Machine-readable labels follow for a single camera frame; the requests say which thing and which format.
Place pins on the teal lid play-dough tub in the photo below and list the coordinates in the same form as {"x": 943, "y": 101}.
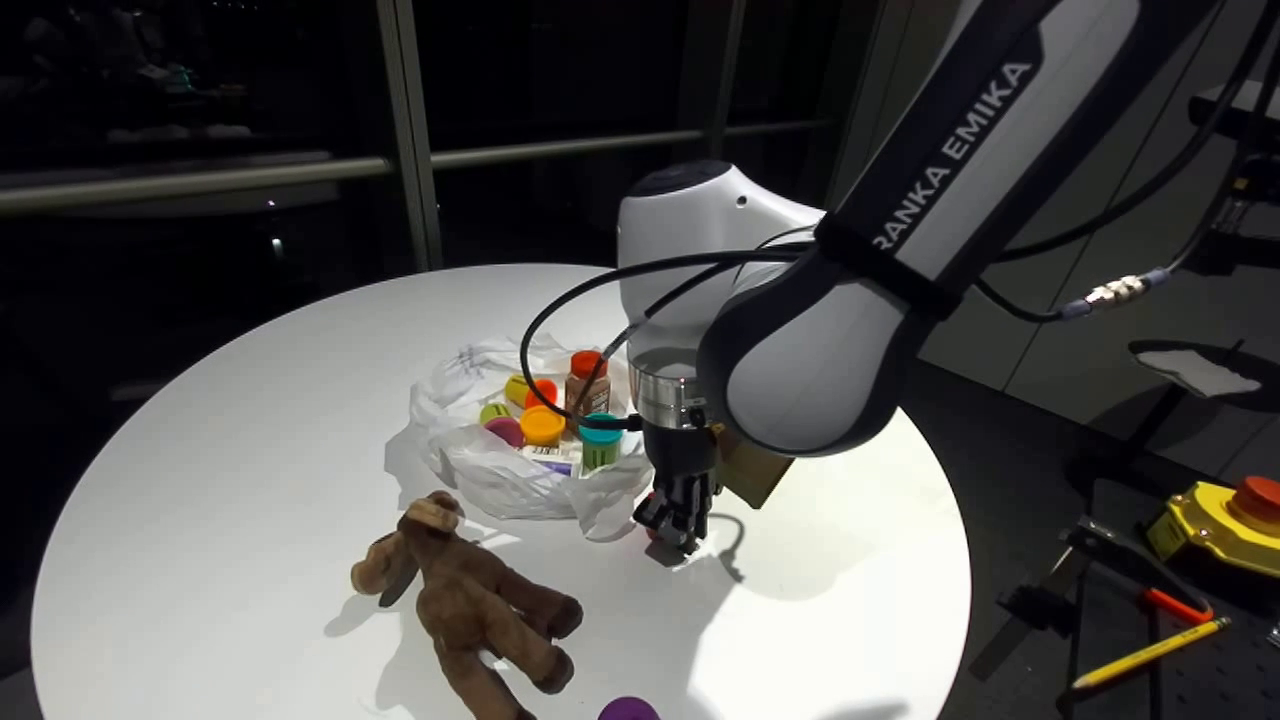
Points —
{"x": 597, "y": 443}

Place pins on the clear plastic bag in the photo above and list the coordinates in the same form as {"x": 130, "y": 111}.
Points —
{"x": 475, "y": 434}

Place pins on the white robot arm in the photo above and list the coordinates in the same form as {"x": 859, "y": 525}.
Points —
{"x": 791, "y": 326}

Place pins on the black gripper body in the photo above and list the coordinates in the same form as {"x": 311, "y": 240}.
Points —
{"x": 681, "y": 468}

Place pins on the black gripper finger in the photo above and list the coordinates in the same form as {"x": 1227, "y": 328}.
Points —
{"x": 654, "y": 515}
{"x": 695, "y": 528}

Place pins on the orange play-dough tub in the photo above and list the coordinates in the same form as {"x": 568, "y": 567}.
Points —
{"x": 543, "y": 425}

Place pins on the red play-dough tub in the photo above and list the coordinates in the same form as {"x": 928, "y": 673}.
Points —
{"x": 671, "y": 550}

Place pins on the orange handled black clamp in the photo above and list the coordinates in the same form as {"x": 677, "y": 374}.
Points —
{"x": 1137, "y": 567}

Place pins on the yellow emergency stop box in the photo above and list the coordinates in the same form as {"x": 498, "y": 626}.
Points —
{"x": 1229, "y": 520}

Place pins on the purple play-dough tub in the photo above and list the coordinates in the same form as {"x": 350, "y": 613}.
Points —
{"x": 628, "y": 708}

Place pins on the yellow tub with orange lid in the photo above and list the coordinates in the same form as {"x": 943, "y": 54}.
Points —
{"x": 534, "y": 392}

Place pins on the green tub with pink lid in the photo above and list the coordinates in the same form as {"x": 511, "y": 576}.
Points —
{"x": 501, "y": 425}

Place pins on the brown jar with red lid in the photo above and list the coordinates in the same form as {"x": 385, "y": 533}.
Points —
{"x": 587, "y": 386}

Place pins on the yellow pencil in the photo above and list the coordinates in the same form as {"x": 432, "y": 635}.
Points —
{"x": 1149, "y": 654}

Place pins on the brown teddy bear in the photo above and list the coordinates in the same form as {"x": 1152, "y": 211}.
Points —
{"x": 471, "y": 604}

